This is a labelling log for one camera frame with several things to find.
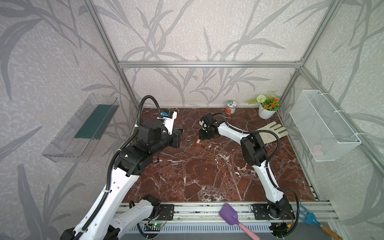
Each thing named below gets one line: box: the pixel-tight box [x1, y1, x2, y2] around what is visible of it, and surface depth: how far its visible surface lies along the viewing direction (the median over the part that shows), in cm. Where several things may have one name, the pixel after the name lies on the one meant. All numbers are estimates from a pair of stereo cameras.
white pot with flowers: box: [247, 94, 282, 120], surface depth 108 cm
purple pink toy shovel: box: [219, 203, 261, 240], surface depth 73 cm
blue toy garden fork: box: [299, 204, 343, 240], surface depth 72 cm
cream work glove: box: [255, 121, 289, 145], surface depth 107 cm
